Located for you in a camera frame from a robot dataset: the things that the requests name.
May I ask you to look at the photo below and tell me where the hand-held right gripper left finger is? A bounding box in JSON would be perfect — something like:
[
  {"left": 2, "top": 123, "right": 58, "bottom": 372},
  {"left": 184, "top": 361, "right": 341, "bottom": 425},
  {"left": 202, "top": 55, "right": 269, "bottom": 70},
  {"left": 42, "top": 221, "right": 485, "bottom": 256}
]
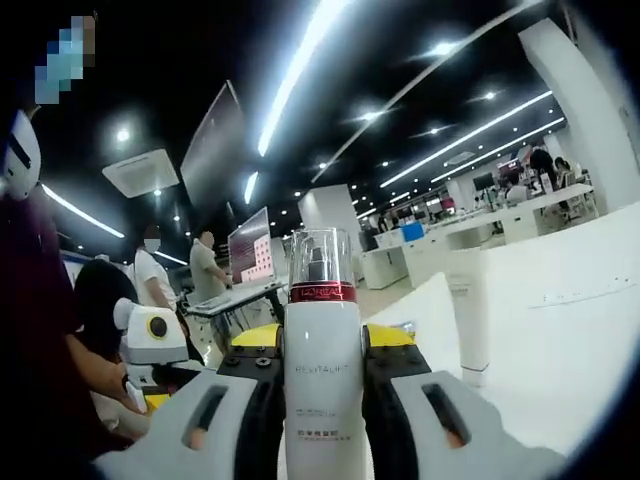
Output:
[{"left": 93, "top": 323, "right": 287, "bottom": 480}]

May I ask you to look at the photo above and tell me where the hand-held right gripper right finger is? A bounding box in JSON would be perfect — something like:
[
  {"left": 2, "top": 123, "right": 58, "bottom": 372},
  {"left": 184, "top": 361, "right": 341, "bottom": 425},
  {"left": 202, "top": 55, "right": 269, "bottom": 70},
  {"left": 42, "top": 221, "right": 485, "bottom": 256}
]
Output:
[{"left": 362, "top": 322, "right": 569, "bottom": 480}]

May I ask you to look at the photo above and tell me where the red-collared white skincare bottle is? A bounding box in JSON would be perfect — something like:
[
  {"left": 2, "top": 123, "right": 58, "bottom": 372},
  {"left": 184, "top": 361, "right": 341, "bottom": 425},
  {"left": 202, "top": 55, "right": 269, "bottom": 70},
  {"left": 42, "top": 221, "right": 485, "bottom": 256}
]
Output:
[{"left": 278, "top": 227, "right": 370, "bottom": 480}]

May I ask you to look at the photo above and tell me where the white skincare tube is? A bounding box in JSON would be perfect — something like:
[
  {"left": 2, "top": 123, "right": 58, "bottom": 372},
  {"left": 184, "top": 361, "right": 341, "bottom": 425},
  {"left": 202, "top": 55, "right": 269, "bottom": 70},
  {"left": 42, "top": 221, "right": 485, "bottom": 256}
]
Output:
[{"left": 445, "top": 247, "right": 495, "bottom": 389}]

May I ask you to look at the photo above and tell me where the person's left hand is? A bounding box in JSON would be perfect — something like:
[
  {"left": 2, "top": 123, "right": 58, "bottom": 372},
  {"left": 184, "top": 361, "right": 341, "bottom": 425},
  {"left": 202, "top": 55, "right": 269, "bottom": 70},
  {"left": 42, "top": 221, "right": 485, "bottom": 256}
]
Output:
[{"left": 97, "top": 355, "right": 135, "bottom": 405}]

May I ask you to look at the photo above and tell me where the light beige clothing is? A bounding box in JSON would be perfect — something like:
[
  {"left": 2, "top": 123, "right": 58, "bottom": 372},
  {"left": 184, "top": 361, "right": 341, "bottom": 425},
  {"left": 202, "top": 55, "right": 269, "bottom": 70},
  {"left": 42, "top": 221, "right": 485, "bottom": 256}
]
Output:
[{"left": 88, "top": 389, "right": 154, "bottom": 439}]

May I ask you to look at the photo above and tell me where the grey keyboard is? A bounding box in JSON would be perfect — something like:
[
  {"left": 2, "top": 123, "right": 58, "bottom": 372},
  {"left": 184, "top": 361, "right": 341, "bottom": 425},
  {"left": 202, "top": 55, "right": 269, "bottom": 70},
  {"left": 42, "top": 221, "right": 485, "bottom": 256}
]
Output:
[{"left": 185, "top": 294, "right": 234, "bottom": 316}]

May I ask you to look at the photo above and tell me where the person's maroon shirt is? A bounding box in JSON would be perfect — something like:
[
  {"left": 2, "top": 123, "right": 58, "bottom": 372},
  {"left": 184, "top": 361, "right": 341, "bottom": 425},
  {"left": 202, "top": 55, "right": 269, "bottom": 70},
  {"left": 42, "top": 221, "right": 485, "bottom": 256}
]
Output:
[{"left": 0, "top": 184, "right": 129, "bottom": 454}]

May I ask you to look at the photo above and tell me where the large display screen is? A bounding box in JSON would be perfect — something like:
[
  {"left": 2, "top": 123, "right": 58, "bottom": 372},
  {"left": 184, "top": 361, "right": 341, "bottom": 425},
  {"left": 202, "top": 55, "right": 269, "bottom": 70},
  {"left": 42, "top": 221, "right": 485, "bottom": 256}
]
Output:
[{"left": 227, "top": 206, "right": 277, "bottom": 287}]

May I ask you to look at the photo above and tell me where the ceiling air conditioner unit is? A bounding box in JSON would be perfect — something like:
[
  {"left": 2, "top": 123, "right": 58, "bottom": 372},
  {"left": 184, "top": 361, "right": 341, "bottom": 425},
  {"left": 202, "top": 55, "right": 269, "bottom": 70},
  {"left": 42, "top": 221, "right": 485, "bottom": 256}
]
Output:
[{"left": 101, "top": 147, "right": 180, "bottom": 199}]

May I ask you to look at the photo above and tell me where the dark hanging banner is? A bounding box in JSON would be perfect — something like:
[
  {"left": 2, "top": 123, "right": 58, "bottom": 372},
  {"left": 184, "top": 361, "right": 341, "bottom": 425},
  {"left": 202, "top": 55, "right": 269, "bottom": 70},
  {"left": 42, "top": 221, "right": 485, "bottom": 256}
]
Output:
[{"left": 179, "top": 79, "right": 247, "bottom": 214}]

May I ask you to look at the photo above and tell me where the white square pillar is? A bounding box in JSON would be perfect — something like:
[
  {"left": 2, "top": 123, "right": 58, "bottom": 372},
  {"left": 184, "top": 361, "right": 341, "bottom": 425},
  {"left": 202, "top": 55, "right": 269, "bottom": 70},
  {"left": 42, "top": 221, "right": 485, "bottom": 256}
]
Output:
[
  {"left": 297, "top": 183, "right": 362, "bottom": 281},
  {"left": 517, "top": 17, "right": 624, "bottom": 217}
]

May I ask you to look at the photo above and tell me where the white chest-worn device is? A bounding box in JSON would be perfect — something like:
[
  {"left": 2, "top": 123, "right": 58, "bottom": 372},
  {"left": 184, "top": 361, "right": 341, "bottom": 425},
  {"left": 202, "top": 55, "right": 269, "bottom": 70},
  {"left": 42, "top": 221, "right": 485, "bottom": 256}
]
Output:
[{"left": 0, "top": 109, "right": 43, "bottom": 202}]

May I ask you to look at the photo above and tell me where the long ceiling light strip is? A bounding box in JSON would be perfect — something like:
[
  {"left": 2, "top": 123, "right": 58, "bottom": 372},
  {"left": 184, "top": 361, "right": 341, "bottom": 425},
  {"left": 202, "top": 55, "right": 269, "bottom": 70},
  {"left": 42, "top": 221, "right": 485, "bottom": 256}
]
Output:
[{"left": 256, "top": 0, "right": 351, "bottom": 158}]

